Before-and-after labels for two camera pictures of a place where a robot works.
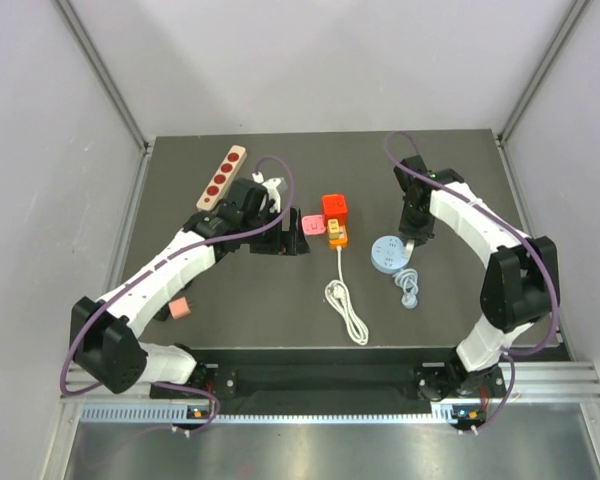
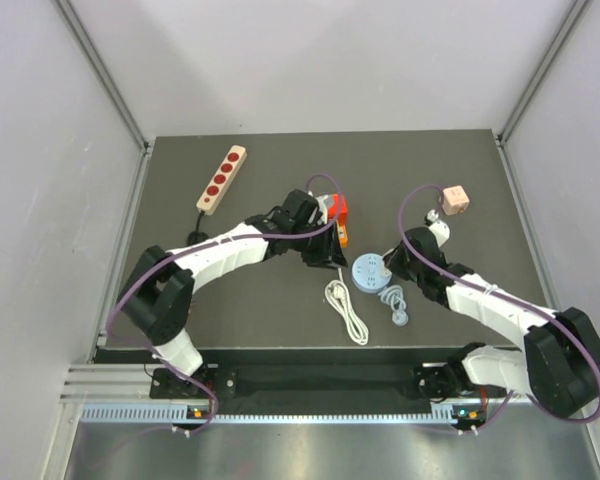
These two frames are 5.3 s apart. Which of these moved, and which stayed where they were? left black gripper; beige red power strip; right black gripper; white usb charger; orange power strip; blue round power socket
Moved: right black gripper; white usb charger; left black gripper; blue round power socket
Stayed: orange power strip; beige red power strip
